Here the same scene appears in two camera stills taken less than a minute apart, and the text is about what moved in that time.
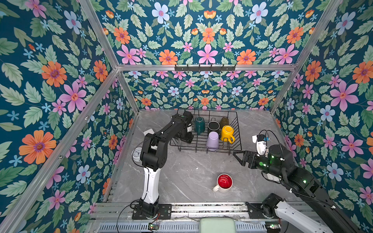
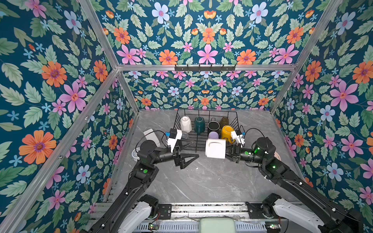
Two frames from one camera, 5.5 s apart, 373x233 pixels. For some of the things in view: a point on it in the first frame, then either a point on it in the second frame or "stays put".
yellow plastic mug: [227, 134] stays put
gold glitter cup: [224, 122] stays put
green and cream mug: [199, 124] stays put
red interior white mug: [225, 182] to [215, 148]
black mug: [213, 125] stays put
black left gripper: [189, 138] to [179, 160]
